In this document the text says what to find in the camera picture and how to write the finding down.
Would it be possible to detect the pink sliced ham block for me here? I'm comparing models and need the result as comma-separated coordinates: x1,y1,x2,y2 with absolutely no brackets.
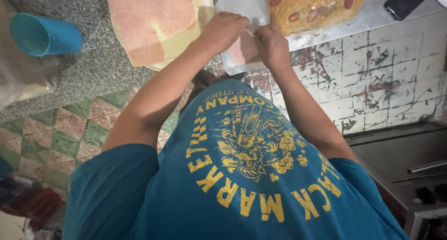
104,0,199,68

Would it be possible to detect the person's blue printed t-shirt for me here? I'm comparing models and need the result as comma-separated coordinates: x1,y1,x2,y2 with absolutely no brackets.
62,79,410,240

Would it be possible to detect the pink ham slice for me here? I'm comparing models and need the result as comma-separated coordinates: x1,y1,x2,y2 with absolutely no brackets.
227,30,262,66

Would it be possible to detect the black phone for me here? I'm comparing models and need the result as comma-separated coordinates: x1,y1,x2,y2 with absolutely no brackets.
383,0,437,22

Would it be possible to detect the clear plastic bag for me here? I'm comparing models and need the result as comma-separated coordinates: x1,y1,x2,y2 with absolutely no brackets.
0,0,59,110

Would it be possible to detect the plastic-wrapped pizza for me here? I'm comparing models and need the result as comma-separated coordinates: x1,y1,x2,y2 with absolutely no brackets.
266,0,370,37

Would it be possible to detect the black stove knob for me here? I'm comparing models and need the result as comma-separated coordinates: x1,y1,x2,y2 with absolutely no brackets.
417,186,437,204

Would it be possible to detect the white paper bag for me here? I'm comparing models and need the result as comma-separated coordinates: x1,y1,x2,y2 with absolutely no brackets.
214,0,271,76

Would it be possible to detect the person's left hand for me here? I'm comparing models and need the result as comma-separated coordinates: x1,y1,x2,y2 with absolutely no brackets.
198,11,251,56

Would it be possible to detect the person's right hand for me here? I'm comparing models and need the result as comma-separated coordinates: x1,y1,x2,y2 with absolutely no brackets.
253,23,301,72

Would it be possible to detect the blue plastic cup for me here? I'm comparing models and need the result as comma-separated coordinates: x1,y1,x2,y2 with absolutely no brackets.
9,13,83,58

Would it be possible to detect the steel gas stove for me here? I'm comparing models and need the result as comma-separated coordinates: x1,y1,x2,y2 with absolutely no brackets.
344,122,447,240

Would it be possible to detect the red cloth heap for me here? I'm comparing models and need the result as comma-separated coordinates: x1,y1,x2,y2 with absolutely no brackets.
0,186,66,231

